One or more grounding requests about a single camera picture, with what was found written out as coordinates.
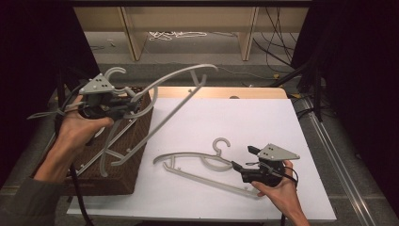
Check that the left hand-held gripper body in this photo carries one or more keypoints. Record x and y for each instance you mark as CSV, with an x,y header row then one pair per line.
x,y
98,84

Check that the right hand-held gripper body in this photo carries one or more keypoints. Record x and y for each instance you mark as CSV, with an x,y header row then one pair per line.
x,y
276,153

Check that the grey plastic clothes hanger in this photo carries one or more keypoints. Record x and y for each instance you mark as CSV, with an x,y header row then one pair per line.
x,y
188,153
94,158
175,73

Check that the brown wicker basket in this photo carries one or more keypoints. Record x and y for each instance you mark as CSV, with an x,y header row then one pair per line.
x,y
125,175

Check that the person's right hand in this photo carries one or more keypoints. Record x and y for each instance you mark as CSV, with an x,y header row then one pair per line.
x,y
285,194

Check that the person's left hand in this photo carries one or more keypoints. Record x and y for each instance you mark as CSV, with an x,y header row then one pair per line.
x,y
76,132

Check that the white table mat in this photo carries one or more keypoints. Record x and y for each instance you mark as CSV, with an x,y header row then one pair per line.
x,y
235,125

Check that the black metal stand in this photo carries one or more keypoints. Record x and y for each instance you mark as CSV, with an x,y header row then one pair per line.
x,y
316,94

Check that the black curtain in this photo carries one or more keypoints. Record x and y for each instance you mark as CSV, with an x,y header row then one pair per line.
x,y
31,47

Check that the light wooden bench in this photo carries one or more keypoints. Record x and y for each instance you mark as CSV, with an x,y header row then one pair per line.
x,y
188,19

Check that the metal floor rail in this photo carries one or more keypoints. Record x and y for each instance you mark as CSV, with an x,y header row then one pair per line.
x,y
338,163

